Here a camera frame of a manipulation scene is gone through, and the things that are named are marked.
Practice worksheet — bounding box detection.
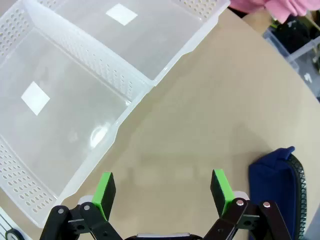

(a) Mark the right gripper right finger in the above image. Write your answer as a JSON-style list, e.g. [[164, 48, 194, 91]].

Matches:
[[203, 169, 293, 240]]

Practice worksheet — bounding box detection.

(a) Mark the black tape roll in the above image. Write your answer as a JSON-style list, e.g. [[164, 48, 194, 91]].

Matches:
[[4, 227, 26, 240]]

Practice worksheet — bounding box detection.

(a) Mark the white perforated plastic basket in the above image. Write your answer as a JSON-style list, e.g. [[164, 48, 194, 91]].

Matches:
[[28, 0, 231, 87], [0, 0, 155, 229]]

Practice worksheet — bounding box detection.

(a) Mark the clear plastic storage bin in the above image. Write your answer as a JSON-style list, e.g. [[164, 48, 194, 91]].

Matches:
[[262, 17, 320, 73]]

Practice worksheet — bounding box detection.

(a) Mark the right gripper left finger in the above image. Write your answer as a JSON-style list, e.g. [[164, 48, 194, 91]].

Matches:
[[39, 171, 123, 240]]

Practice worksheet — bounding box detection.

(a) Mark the navy blue zip pouch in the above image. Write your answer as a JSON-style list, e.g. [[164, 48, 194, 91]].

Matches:
[[248, 146, 307, 240]]

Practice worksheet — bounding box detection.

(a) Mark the person in pink hoodie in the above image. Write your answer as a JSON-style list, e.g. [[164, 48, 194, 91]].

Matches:
[[228, 0, 318, 25]]

